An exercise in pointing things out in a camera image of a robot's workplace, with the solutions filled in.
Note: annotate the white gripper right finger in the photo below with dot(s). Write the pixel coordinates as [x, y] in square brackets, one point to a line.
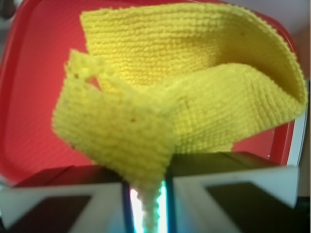
[232, 192]

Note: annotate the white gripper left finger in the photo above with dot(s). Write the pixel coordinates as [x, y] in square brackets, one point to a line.
[74, 199]

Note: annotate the yellow cloth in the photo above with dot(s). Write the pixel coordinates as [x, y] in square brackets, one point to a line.
[173, 79]

